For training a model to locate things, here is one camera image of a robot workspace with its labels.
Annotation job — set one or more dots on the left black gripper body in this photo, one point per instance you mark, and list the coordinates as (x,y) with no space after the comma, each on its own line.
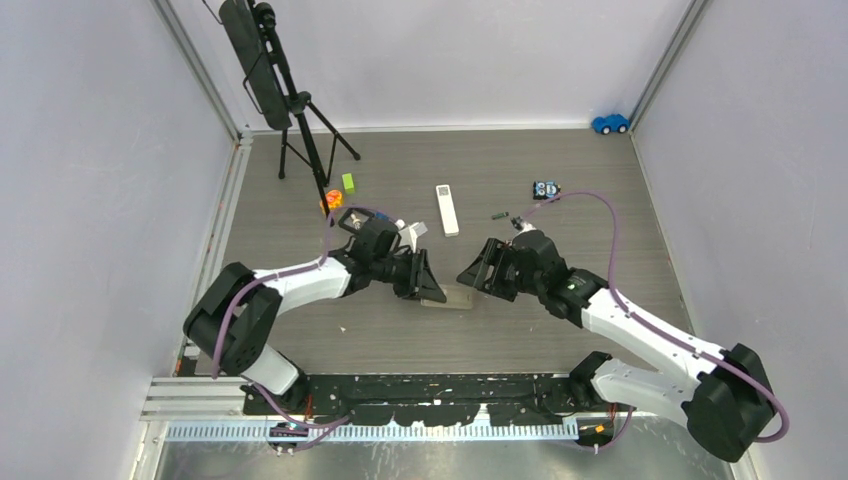
(406,271)

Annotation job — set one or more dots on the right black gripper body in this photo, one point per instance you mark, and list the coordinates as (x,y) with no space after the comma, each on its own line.
(510,278)

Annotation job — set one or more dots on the short white remote control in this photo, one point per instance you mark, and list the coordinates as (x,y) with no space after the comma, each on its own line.
(458,297)

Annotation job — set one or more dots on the long white remote control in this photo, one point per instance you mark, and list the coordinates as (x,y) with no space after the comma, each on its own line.
(447,210)

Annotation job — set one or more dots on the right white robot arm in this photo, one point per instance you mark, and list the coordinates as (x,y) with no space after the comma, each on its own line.
(722,397)

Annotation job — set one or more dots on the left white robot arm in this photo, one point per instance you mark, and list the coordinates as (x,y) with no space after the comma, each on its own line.
(233,319)

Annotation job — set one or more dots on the black square tray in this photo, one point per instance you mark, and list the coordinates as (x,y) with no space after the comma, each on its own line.
(353,220)

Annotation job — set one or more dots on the small blue robot toy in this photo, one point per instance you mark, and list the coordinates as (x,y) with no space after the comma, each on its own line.
(545,190)

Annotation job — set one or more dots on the green toy block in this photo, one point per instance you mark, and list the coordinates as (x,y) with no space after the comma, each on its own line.
(348,183)

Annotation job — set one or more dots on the orange toy block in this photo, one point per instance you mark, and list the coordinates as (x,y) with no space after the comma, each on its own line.
(333,200)

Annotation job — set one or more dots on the black tripod stand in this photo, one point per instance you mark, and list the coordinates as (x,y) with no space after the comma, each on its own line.
(297,104)

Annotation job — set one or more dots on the blue toy car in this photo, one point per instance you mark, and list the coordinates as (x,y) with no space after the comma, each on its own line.
(613,123)

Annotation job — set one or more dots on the black light panel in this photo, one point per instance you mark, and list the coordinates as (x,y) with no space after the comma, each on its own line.
(260,80)

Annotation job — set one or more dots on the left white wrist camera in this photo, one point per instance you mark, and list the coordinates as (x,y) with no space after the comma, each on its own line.
(410,233)

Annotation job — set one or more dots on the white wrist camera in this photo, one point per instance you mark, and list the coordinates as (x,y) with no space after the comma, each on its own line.
(521,225)
(410,233)

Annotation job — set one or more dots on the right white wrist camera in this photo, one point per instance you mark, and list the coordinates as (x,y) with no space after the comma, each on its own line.
(521,225)

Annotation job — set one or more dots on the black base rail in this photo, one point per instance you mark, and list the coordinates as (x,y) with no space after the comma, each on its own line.
(440,399)

